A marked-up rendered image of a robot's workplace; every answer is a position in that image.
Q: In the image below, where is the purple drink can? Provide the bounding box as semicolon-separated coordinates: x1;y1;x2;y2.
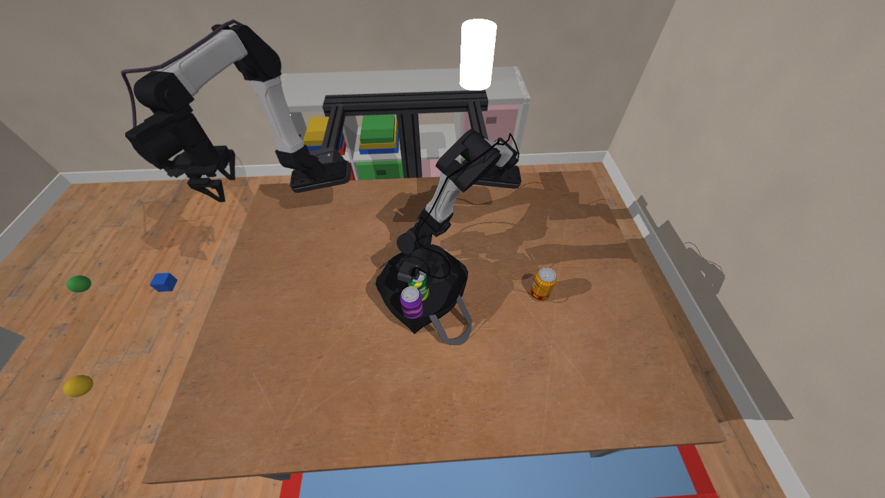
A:
400;286;423;319

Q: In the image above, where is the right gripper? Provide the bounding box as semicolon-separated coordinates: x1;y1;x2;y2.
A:
155;137;235;202

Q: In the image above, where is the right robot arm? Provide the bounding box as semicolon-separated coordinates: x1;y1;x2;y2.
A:
125;25;347;189

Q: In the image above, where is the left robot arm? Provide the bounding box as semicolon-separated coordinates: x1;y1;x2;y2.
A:
397;129;521;254

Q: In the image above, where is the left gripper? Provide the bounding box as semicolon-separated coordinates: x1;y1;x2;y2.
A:
396;246;440;289

